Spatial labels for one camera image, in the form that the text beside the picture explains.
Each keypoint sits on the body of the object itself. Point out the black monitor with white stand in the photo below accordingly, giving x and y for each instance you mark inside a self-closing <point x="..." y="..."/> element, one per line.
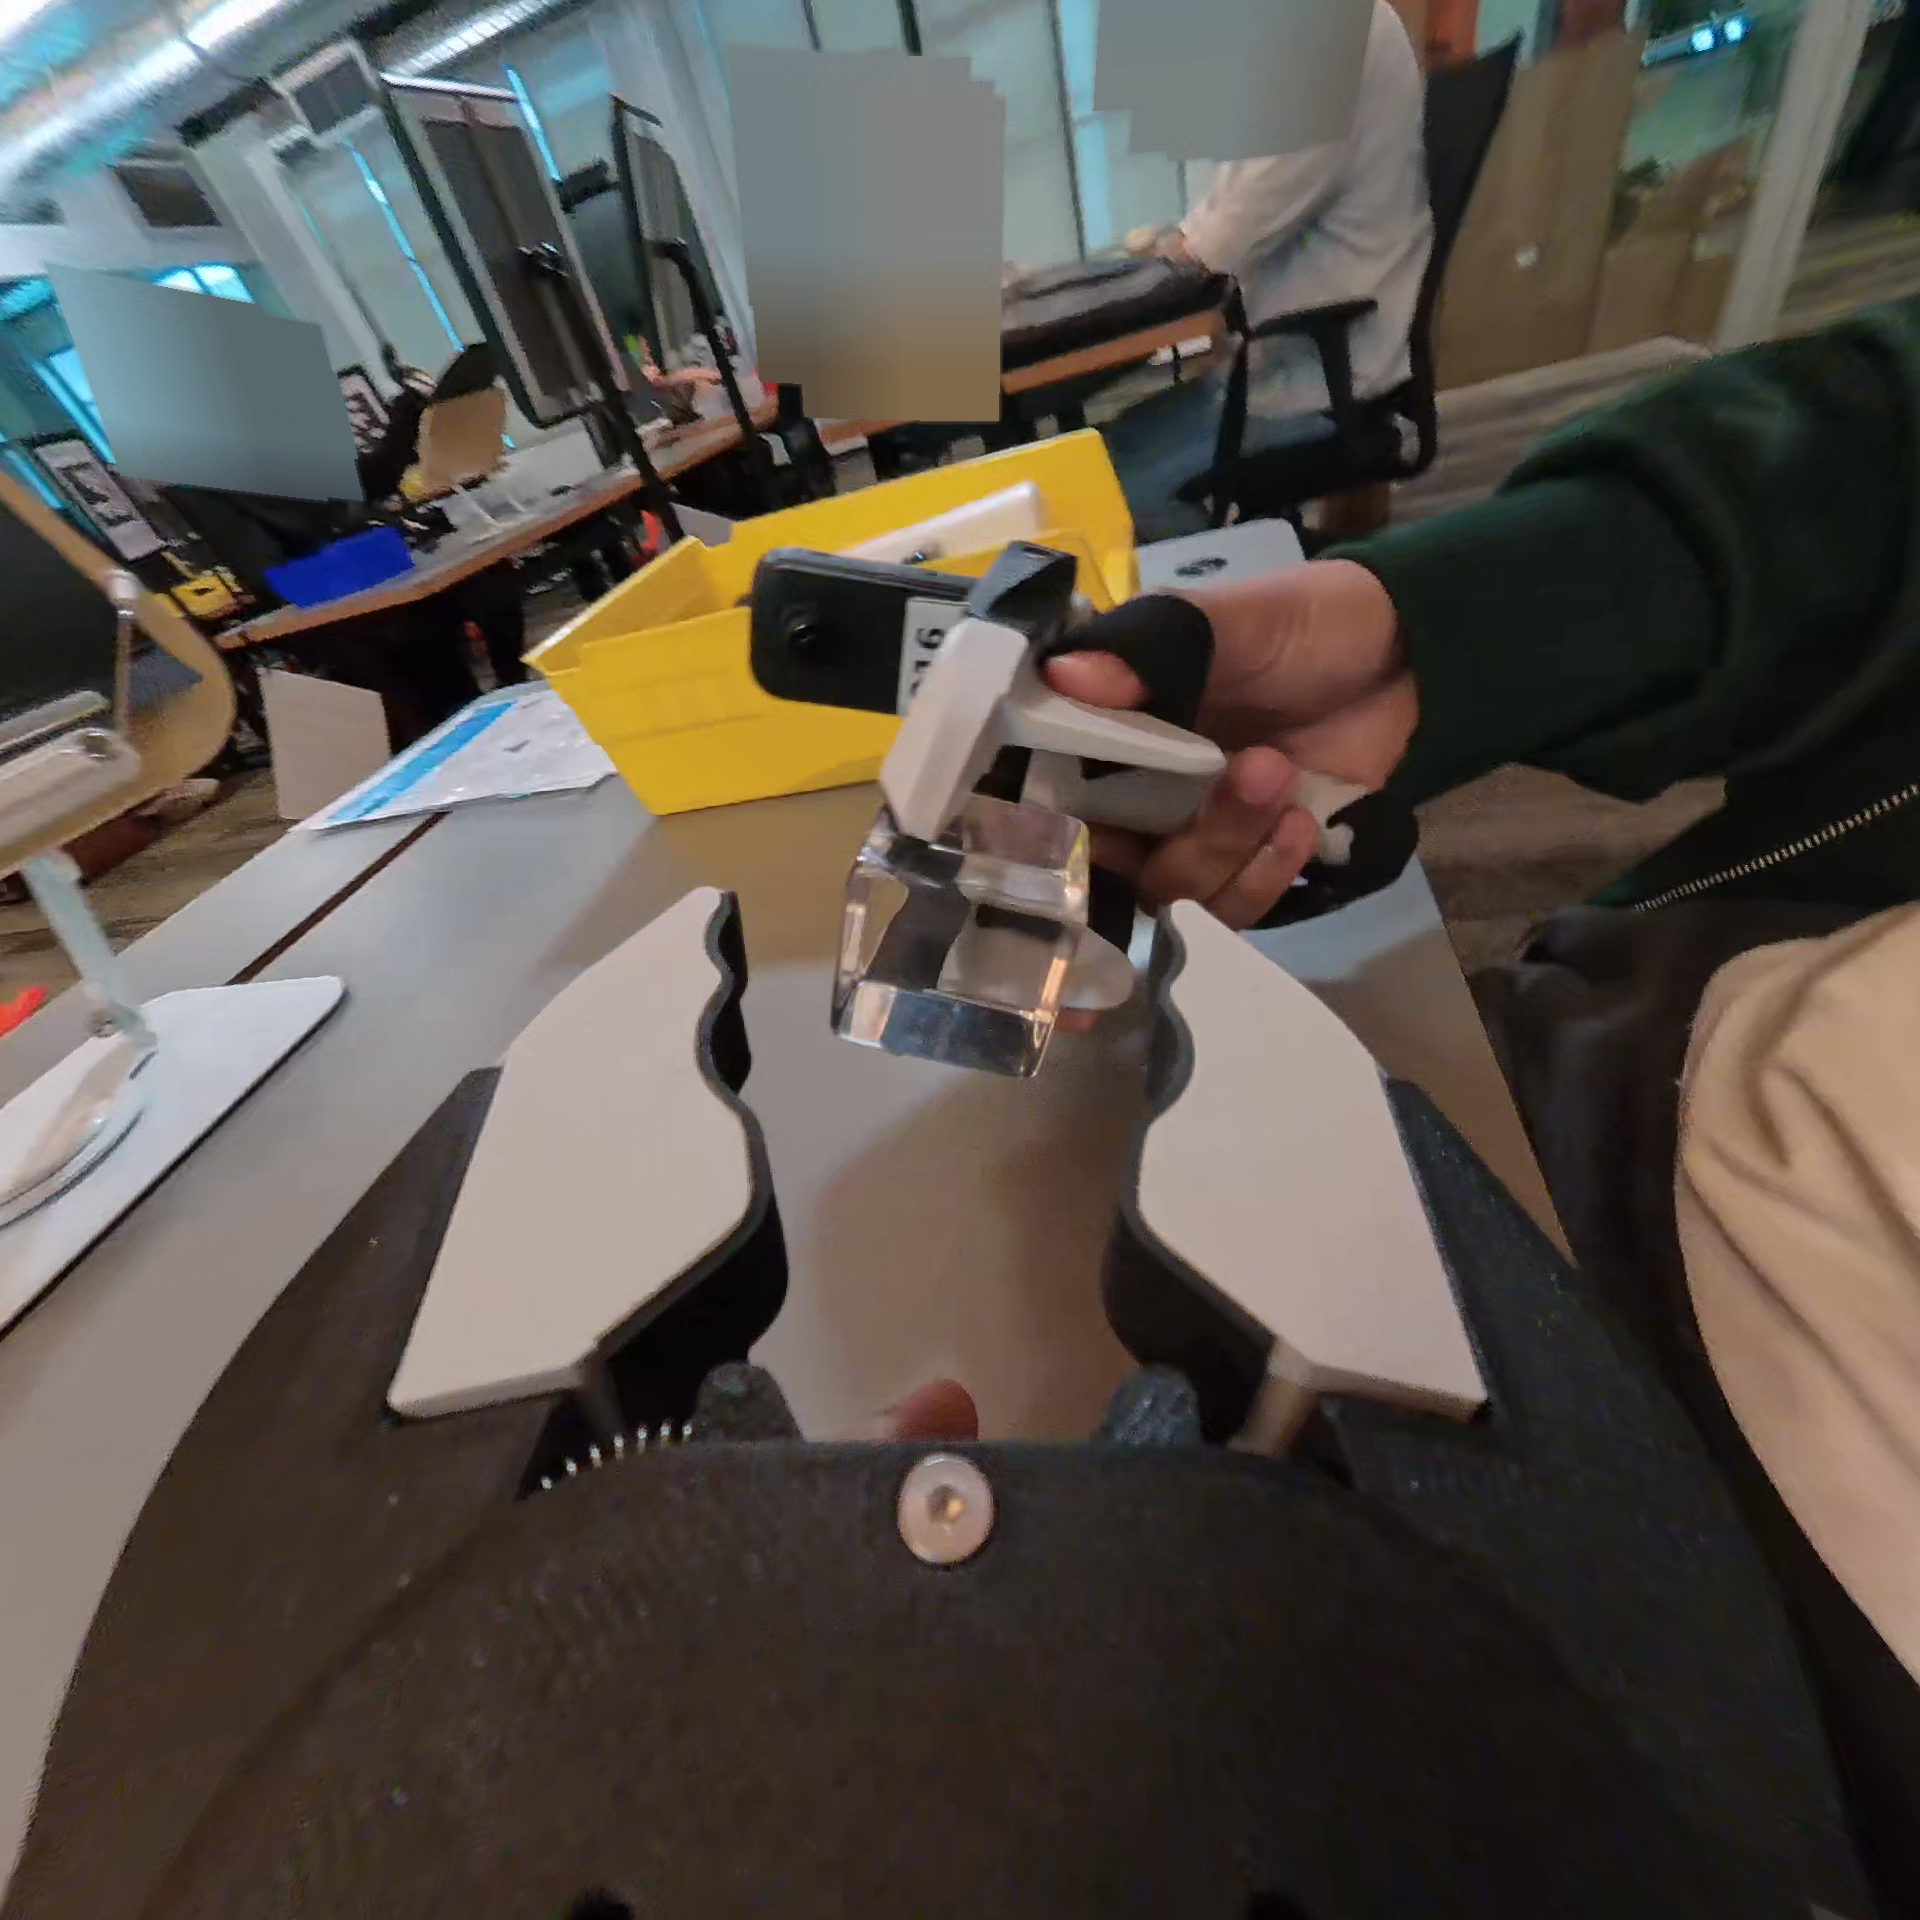
<point x="89" y="748"/>

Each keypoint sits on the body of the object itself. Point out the black bag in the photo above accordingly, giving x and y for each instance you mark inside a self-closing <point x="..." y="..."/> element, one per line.
<point x="1093" y="294"/>

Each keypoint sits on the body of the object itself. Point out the person's right forearm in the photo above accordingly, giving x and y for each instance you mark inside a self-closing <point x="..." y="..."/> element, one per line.
<point x="1652" y="553"/>

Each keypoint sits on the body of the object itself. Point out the laminated paper sheet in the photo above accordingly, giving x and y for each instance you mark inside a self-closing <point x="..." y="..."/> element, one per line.
<point x="468" y="758"/>

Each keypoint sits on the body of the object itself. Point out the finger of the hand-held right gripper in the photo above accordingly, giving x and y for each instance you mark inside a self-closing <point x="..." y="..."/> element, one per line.
<point x="946" y="721"/>
<point x="1113" y="946"/>

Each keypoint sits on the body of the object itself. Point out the dark grey trousers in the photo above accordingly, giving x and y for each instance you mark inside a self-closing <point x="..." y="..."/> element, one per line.
<point x="1591" y="1083"/>

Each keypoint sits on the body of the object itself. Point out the cardboard sheet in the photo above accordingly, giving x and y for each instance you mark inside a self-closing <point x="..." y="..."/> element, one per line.
<point x="459" y="433"/>

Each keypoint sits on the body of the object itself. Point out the clear glass cube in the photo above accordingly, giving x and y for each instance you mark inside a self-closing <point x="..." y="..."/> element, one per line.
<point x="962" y="946"/>

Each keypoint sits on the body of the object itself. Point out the grey desk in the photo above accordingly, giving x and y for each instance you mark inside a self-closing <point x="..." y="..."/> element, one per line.
<point x="450" y="926"/>

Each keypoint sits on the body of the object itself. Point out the black office monitor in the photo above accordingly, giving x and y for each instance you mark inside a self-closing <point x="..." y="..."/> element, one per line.
<point x="498" y="239"/>
<point x="668" y="239"/>

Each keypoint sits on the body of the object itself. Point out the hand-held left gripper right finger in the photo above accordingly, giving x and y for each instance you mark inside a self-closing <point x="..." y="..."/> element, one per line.
<point x="1305" y="1199"/>

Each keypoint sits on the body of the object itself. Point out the black office chair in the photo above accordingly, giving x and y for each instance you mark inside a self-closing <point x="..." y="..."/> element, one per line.
<point x="1396" y="376"/>

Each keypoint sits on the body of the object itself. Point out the blue plastic bin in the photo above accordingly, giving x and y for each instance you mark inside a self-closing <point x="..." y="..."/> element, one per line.
<point x="342" y="565"/>

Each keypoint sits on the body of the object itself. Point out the silver air duct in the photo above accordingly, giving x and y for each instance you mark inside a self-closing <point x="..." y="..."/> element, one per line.
<point x="153" y="59"/>

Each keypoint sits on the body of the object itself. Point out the white garment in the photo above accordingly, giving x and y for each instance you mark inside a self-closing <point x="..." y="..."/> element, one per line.
<point x="1803" y="1199"/>

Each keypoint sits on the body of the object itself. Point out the person's right hand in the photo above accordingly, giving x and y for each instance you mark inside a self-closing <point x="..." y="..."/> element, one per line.
<point x="1289" y="721"/>

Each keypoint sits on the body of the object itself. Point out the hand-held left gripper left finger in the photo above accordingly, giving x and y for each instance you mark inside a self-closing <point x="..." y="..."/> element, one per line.
<point x="583" y="1185"/>

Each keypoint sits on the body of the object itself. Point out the yellow plastic bin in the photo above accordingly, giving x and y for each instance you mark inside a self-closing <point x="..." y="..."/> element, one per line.
<point x="705" y="705"/>

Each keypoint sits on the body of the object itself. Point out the brown cardboard box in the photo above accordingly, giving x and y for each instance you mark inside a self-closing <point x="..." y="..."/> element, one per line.
<point x="1544" y="210"/>

